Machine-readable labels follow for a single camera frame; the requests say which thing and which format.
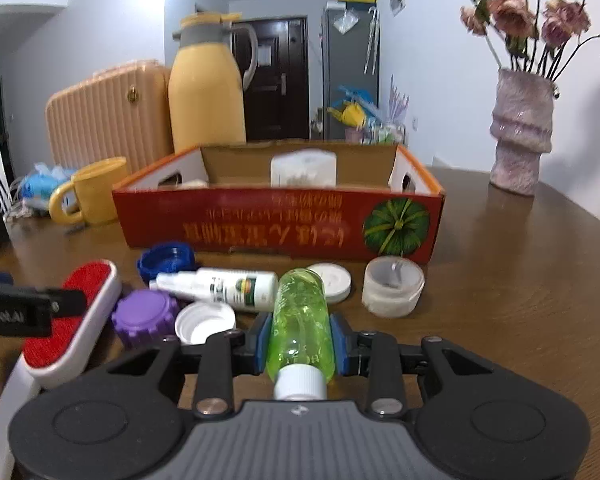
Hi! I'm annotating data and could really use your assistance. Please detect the white cables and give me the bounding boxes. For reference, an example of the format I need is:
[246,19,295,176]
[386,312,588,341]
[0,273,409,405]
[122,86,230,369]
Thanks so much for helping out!
[2,179,31,222]

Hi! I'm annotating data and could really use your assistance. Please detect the blue tissue pack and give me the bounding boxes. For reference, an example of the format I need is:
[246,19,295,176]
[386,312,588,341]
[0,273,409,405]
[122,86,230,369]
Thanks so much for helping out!
[17,162,79,211]

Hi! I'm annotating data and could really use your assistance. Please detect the green clear bottle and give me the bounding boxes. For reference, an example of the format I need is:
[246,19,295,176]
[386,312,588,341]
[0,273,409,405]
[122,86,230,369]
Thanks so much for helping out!
[265,268,337,401]

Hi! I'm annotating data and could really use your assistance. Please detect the red cardboard box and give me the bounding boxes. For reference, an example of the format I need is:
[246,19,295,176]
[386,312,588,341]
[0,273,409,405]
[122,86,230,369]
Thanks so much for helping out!
[111,142,446,265]

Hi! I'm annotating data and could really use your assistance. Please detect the white lid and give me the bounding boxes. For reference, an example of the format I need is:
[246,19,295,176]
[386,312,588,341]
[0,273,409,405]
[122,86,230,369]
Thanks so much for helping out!
[307,262,353,305]

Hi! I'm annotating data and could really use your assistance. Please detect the grey refrigerator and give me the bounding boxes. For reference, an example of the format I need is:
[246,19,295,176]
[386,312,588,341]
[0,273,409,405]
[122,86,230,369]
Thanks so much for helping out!
[321,2,381,141]

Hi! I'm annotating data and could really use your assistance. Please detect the translucent jar cap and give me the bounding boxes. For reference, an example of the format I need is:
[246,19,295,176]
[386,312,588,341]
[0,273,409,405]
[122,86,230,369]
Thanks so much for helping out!
[361,255,426,319]

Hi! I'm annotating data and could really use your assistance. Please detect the blue bottle cap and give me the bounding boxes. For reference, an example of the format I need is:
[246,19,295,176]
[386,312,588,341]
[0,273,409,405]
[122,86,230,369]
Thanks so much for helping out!
[136,242,197,284]

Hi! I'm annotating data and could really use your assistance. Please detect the white open cap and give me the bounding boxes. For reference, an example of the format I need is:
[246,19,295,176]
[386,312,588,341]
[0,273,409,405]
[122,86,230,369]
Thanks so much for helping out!
[174,301,237,346]

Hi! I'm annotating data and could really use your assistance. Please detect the purple feather decoration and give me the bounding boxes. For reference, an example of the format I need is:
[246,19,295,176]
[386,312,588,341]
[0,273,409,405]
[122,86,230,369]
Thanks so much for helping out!
[387,74,410,121]

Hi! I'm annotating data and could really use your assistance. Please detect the metal storage trolley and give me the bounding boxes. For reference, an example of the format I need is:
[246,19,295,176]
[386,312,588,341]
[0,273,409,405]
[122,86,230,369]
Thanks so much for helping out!
[362,119,406,146]

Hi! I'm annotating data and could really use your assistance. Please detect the yellow mug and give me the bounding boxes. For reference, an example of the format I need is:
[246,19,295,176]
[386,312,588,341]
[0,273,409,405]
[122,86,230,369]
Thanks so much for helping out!
[48,156,130,225]

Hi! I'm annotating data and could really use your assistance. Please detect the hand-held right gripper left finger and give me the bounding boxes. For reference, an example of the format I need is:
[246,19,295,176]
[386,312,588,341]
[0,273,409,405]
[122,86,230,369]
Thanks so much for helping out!
[70,312,272,420]

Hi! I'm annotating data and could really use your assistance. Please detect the hanging folded umbrellas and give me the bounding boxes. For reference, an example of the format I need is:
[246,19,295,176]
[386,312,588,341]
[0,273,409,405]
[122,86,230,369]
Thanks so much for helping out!
[363,7,381,75]

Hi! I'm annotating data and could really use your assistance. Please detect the translucent cotton swab box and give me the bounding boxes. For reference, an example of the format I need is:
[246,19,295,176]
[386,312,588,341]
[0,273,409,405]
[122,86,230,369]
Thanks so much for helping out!
[269,149,339,189]

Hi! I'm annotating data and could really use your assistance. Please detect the pink ceramic vase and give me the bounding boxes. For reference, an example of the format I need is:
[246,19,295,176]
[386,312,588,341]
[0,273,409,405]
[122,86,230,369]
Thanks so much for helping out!
[488,67,556,196]

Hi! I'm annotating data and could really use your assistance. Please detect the purple ridged cap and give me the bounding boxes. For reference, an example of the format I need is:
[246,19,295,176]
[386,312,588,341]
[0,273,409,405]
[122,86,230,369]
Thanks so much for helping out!
[111,288,181,349]

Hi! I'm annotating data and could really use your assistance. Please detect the dried pink roses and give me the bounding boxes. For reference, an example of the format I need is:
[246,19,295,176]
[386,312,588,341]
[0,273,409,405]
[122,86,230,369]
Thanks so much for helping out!
[394,0,600,84]

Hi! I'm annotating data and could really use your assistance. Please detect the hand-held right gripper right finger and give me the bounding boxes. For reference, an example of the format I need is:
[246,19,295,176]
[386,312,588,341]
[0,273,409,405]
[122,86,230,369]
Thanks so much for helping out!
[330,312,531,420]

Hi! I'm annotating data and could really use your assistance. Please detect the clear plastic bag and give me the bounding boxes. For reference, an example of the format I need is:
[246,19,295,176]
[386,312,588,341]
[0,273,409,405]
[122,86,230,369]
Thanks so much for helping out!
[332,9,359,34]

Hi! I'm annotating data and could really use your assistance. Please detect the yellow thermos jug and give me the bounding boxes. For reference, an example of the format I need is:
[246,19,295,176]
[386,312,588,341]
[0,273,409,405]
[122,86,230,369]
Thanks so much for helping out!
[168,11,259,154]

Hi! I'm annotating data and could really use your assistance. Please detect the white spray bottle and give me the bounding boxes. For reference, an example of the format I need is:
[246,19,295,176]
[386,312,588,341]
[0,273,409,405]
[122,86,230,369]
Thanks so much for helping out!
[149,268,280,314]

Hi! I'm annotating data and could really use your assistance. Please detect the peach ribbed suitcase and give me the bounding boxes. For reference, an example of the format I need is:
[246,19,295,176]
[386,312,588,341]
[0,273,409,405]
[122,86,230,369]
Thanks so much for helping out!
[44,58,174,177]

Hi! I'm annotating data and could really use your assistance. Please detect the dark brown entrance door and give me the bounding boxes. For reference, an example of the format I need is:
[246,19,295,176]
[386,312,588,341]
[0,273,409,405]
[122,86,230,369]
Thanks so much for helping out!
[229,16,310,142]

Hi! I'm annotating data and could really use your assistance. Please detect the red white lint brush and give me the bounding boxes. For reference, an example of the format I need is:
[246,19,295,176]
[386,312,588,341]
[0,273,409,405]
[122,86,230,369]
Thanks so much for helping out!
[0,259,123,462]

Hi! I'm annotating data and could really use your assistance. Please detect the blue yellow toy pile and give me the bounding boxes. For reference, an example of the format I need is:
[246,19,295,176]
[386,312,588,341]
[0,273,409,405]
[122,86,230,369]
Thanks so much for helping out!
[328,85,376,129]

